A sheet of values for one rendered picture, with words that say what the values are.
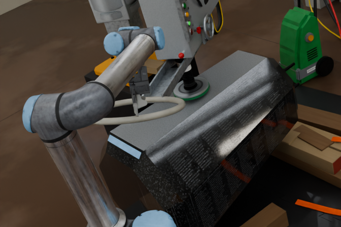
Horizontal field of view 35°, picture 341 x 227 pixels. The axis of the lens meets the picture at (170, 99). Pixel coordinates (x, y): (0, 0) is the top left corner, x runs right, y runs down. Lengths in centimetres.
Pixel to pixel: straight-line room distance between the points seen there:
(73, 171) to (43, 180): 274
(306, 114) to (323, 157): 67
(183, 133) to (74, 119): 144
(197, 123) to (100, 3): 112
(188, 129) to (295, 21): 178
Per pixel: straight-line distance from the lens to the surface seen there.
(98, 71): 396
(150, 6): 287
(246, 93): 321
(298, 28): 443
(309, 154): 357
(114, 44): 210
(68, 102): 160
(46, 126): 165
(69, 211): 406
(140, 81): 226
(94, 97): 160
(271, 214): 330
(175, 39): 291
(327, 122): 400
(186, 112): 305
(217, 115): 308
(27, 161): 481
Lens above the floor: 245
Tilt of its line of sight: 30 degrees down
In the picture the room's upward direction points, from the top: 18 degrees counter-clockwise
